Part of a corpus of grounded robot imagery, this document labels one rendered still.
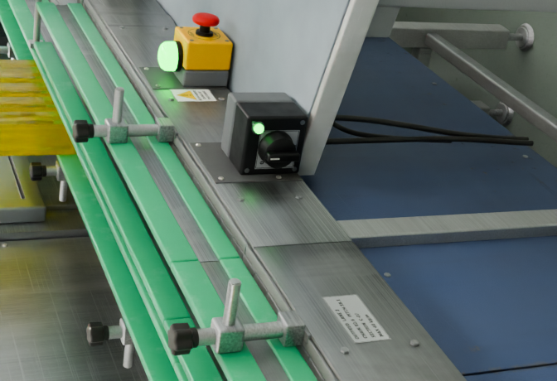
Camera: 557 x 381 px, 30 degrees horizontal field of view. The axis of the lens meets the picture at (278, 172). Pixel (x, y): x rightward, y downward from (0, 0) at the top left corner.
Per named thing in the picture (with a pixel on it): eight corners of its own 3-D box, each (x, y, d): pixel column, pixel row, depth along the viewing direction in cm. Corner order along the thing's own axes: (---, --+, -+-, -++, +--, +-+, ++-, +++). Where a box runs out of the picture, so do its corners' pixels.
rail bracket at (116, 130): (168, 132, 141) (70, 134, 136) (174, 82, 138) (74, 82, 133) (176, 145, 138) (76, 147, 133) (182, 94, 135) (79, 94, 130)
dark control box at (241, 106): (279, 147, 138) (220, 147, 134) (288, 91, 134) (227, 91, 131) (302, 175, 131) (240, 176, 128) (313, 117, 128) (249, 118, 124)
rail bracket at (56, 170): (107, 193, 175) (26, 195, 170) (110, 156, 172) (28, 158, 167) (112, 204, 172) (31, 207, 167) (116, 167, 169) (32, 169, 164)
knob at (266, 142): (288, 162, 130) (298, 175, 127) (254, 163, 128) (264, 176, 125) (294, 129, 128) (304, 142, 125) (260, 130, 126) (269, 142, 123)
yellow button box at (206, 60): (215, 69, 160) (169, 69, 157) (222, 23, 157) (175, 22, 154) (230, 87, 154) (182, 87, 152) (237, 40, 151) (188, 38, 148)
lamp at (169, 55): (172, 65, 156) (153, 65, 155) (176, 36, 154) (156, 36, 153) (181, 76, 152) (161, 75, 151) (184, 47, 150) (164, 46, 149)
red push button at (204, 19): (186, 31, 154) (189, 10, 152) (212, 32, 155) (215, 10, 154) (194, 40, 151) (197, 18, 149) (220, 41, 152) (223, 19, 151)
